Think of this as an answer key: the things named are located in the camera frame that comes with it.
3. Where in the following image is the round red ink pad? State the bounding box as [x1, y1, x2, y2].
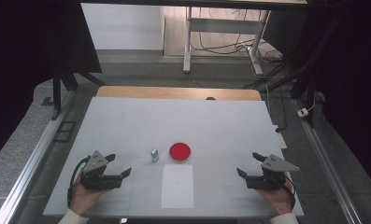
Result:
[168, 142, 193, 164]

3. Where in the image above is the person's left hand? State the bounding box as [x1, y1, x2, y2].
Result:
[69, 173, 113, 217]

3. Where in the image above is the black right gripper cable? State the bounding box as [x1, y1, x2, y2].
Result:
[284, 175, 297, 209]

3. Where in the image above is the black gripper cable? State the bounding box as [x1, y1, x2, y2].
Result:
[66, 155, 92, 209]
[284, 175, 297, 209]

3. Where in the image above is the black power strip cable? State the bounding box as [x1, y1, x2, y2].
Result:
[265, 83, 289, 133]

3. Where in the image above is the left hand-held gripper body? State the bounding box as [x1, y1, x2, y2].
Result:
[79, 150, 123, 191]

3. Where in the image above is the white-legged desk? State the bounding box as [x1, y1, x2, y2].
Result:
[79, 0, 308, 76]

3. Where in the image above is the wooden table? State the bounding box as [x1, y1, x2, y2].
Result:
[95, 85, 263, 102]

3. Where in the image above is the large white board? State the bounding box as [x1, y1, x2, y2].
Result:
[42, 96, 305, 217]

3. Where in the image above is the black curtain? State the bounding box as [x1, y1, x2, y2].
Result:
[262, 0, 371, 194]
[0, 0, 103, 167]

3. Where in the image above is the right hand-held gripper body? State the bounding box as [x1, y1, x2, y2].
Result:
[245, 154, 301, 191]

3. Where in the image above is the black metal stand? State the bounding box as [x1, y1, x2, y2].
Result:
[243, 60, 319, 129]
[50, 69, 107, 121]

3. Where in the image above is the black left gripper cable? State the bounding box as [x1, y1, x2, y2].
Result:
[66, 155, 92, 209]

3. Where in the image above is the aluminium rail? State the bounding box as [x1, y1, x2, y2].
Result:
[292, 98, 364, 224]
[0, 90, 77, 224]

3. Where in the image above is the white power strip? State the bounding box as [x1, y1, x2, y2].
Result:
[273, 124, 288, 149]

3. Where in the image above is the white paper sheet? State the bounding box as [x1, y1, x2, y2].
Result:
[161, 163, 194, 209]

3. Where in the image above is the tangle of black floor cables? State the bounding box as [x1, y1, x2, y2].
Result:
[191, 7, 284, 64]

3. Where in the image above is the person's right hand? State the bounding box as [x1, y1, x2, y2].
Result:
[256, 172, 296, 217]

